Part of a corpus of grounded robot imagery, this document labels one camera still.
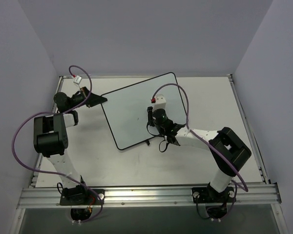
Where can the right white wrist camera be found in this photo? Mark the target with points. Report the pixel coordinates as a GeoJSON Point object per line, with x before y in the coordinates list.
{"type": "Point", "coordinates": [158, 102]}

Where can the white whiteboard black frame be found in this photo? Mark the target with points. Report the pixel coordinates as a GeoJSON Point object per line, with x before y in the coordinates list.
{"type": "Point", "coordinates": [126, 109]}

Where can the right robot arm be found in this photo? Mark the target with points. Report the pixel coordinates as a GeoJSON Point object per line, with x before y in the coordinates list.
{"type": "Point", "coordinates": [229, 151]}

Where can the aluminium front rail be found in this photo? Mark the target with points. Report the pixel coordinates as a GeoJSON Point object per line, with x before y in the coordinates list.
{"type": "Point", "coordinates": [43, 198]}

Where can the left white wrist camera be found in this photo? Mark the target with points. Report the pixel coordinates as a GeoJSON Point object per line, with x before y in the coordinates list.
{"type": "Point", "coordinates": [77, 80]}

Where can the back aluminium rail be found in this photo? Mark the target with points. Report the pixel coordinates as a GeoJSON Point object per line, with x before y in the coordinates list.
{"type": "Point", "coordinates": [151, 76]}

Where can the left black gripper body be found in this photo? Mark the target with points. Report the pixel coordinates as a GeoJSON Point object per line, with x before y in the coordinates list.
{"type": "Point", "coordinates": [87, 97]}

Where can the right aluminium side rail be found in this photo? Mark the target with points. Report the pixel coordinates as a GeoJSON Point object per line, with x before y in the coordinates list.
{"type": "Point", "coordinates": [250, 134]}

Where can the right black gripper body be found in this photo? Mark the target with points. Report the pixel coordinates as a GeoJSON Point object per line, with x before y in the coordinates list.
{"type": "Point", "coordinates": [149, 113]}

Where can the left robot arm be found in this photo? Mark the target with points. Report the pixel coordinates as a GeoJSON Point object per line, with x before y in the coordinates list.
{"type": "Point", "coordinates": [51, 137]}

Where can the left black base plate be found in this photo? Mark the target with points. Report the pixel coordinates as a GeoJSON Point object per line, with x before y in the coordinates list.
{"type": "Point", "coordinates": [80, 196]}

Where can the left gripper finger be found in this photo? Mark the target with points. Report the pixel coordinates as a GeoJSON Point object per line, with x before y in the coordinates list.
{"type": "Point", "coordinates": [93, 101]}
{"type": "Point", "coordinates": [90, 95]}

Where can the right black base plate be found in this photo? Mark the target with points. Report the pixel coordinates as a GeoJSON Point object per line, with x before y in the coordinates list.
{"type": "Point", "coordinates": [207, 195]}

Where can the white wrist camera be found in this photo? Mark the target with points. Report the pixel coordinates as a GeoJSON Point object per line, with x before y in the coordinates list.
{"type": "Point", "coordinates": [158, 102]}
{"type": "Point", "coordinates": [77, 80]}

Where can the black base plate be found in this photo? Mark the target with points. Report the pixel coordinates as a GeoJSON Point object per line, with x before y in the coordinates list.
{"type": "Point", "coordinates": [207, 195]}
{"type": "Point", "coordinates": [80, 196]}

